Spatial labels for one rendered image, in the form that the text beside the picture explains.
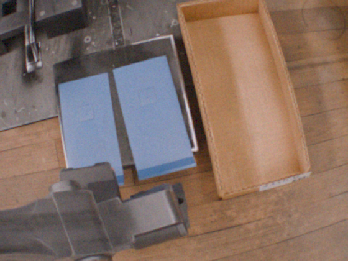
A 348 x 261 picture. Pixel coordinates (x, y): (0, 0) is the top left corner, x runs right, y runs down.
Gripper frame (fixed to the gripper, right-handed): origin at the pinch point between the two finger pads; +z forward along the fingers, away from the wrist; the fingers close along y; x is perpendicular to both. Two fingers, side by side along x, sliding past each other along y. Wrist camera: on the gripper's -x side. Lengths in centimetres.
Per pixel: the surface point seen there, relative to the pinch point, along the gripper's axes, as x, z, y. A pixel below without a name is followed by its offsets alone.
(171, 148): -10.2, 2.9, 2.2
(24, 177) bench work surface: 10.9, 5.2, 1.0
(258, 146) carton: -20.9, 3.7, 0.1
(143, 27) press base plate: -9.4, 13.8, 16.5
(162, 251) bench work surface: -6.5, -1.4, -10.1
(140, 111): -7.2, 5.5, 6.8
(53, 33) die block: 3.7, 13.4, 19.0
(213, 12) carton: -19.0, 11.1, 17.4
